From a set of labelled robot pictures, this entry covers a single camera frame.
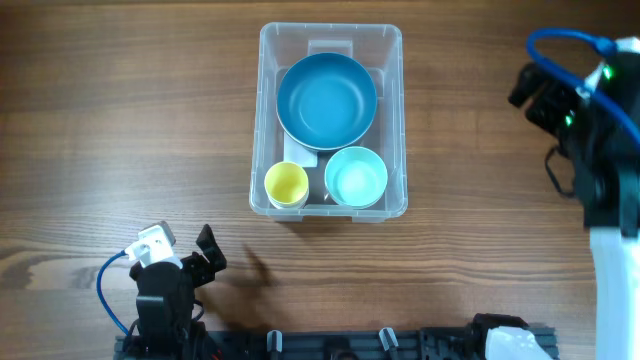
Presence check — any mint green small bowl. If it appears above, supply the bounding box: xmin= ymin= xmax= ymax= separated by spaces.
xmin=324 ymin=146 xmax=389 ymax=209

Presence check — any right blue cable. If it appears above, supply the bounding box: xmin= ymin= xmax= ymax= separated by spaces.
xmin=525 ymin=27 xmax=640 ymax=146

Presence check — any dark blue bowl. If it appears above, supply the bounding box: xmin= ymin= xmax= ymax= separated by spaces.
xmin=276 ymin=53 xmax=378 ymax=152

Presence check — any yellow cup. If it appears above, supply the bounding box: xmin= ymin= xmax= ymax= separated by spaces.
xmin=264 ymin=162 xmax=310 ymax=209

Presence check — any clear plastic storage container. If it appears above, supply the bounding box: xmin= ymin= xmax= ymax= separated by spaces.
xmin=249 ymin=22 xmax=408 ymax=223

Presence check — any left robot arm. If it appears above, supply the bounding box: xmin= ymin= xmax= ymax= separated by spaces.
xmin=114 ymin=221 xmax=227 ymax=359

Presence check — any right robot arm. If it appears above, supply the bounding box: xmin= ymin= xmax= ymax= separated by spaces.
xmin=508 ymin=62 xmax=639 ymax=359

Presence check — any left blue cable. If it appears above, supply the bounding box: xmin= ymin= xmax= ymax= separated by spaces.
xmin=95 ymin=249 xmax=132 ymax=337

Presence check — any blue cable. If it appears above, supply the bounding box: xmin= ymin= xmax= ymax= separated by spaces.
xmin=525 ymin=27 xmax=640 ymax=146
xmin=95 ymin=249 xmax=132 ymax=337

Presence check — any white label in container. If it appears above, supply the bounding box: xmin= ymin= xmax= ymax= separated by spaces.
xmin=283 ymin=133 xmax=318 ymax=168

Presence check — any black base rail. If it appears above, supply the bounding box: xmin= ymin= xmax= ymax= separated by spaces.
xmin=113 ymin=327 xmax=560 ymax=360

